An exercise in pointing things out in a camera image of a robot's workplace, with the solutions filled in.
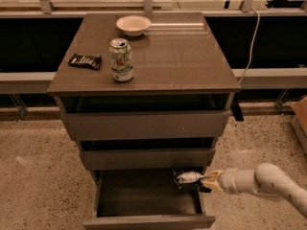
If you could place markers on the white ceramic bowl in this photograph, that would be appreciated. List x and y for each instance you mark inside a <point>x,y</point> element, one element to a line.
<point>133,25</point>

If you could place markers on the grey drawer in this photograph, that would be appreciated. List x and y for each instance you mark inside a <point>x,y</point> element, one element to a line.
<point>145,199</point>
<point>146,158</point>
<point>145,125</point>

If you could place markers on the green white soda can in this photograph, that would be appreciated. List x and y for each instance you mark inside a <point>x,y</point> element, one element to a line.
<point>121,59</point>

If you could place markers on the grey middle drawer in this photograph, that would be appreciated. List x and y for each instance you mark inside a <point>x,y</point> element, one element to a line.
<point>146,158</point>

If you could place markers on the grey drawer cabinet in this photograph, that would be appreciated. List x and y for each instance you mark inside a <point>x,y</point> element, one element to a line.
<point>178,66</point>

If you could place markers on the grey top drawer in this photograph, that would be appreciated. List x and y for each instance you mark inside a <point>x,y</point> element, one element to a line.
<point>145,125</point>

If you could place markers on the blue chip bag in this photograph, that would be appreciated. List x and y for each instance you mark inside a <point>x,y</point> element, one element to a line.
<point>190,180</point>

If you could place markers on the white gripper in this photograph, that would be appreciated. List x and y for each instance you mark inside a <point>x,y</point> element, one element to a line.
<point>228,180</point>

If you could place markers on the black snack bar wrapper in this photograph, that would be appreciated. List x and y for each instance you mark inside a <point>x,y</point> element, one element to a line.
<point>88,62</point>

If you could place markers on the metal window railing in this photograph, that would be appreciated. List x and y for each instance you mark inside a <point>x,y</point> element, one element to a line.
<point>144,4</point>

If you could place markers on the grey bottom drawer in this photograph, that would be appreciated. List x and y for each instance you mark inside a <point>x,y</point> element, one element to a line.
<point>145,199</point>

